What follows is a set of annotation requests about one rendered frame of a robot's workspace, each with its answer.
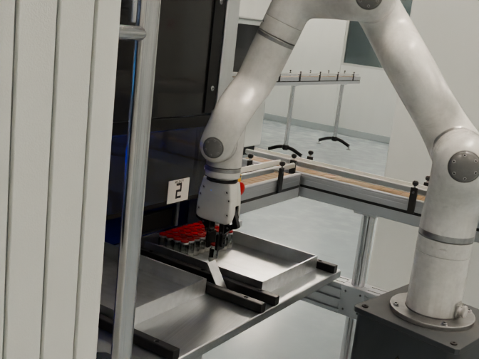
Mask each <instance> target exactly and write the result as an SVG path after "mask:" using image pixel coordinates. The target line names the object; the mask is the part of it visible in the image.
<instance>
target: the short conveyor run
mask: <svg viewBox="0 0 479 359"><path fill-rule="evenodd" d="M253 157H254V155H253V154H251V153H249V154H248V158H249V160H248V161H247V166H246V167H241V173H243V172H246V173H244V174H241V175H242V176H241V182H243V183H244V186H245V189H244V193H243V194H242V195H241V203H240V213H239V214H244V213H247V212H251V211H253V210H256V209H260V208H263V207H267V206H269V205H273V204H276V203H280V202H283V201H286V200H289V199H293V198H296V197H299V187H300V182H301V174H300V173H294V174H292V173H288V172H285V170H288V169H291V168H295V164H294V163H289V164H286V162H285V161H281V160H274V161H270V162H263V163H259V164H255V165H254V164H252V162H253V160H252V158H253ZM276 165H279V166H276ZM273 166H276V167H273ZM266 167H270V168H267V169H263V168H266ZM259 169H263V170H259ZM253 170H257V171H253ZM252 171H253V172H252Z"/></svg>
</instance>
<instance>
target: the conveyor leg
mask: <svg viewBox="0 0 479 359"><path fill-rule="evenodd" d="M354 213H357V214H362V217H361V226H360V230H359V239H358V244H357V249H356V257H355V262H354V270H353V276H352V280H351V285H352V286H355V287H358V288H363V287H364V286H365V281H366V273H367V268H368V263H369V255H370V250H371V242H372V237H373V232H374V224H375V220H376V218H378V217H377V216H374V215H370V214H365V213H362V212H358V211H354ZM355 329H356V319H353V318H350V317H348V316H346V320H345V326H344V334H343V339H342V344H341V352H340V357H339V359H351V352H352V346H353V341H354V334H355Z"/></svg>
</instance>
